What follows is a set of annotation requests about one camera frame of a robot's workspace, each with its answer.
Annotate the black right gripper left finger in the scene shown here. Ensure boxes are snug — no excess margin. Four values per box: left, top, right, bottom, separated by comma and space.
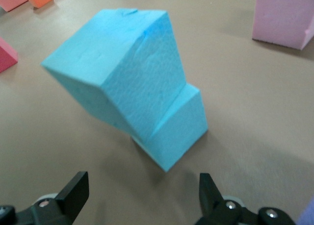
0, 171, 89, 225

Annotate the brown table cover sheet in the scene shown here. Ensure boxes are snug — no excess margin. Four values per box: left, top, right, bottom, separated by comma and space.
0, 0, 314, 225

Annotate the light blue foam block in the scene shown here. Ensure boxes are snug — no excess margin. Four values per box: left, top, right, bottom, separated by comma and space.
40, 8, 187, 144
131, 82, 209, 172

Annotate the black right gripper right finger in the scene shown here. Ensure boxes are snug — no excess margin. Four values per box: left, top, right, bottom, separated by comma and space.
199, 173, 295, 225

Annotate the purple foam block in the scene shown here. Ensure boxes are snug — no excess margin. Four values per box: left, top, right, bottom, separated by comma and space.
295, 195, 314, 225

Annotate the pink foam block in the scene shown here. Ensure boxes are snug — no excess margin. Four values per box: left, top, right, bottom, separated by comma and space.
252, 0, 314, 50

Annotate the red foam block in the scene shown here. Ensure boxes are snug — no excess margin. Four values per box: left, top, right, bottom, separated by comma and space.
0, 37, 19, 74

